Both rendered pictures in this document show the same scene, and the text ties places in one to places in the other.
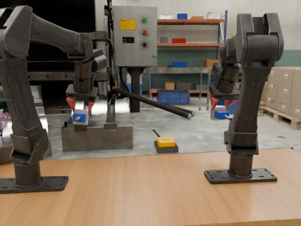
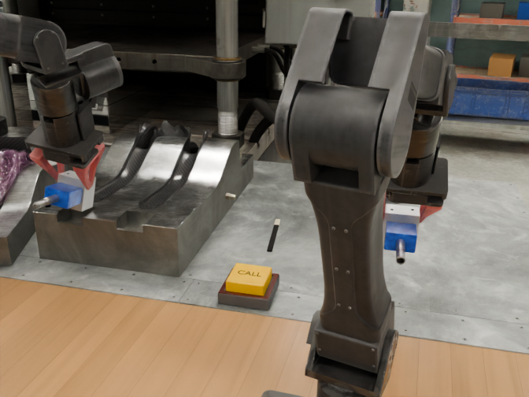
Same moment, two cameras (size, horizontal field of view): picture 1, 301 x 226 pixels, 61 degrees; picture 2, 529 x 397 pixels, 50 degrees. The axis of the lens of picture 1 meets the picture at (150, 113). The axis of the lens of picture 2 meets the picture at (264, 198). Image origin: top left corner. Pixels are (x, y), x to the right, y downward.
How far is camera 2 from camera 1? 0.42 m
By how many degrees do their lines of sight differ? 22
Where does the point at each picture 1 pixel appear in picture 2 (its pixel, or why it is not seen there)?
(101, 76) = (222, 70)
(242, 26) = (297, 57)
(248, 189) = not seen: outside the picture
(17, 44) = not seen: outside the picture
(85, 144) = (81, 251)
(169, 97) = (477, 101)
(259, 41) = (323, 114)
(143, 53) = not seen: hidden behind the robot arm
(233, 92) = (427, 186)
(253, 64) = (330, 173)
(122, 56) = (285, 20)
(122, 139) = (157, 254)
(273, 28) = (385, 72)
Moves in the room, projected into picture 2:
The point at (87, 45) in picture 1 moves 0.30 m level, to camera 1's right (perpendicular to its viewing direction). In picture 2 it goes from (43, 43) to (253, 58)
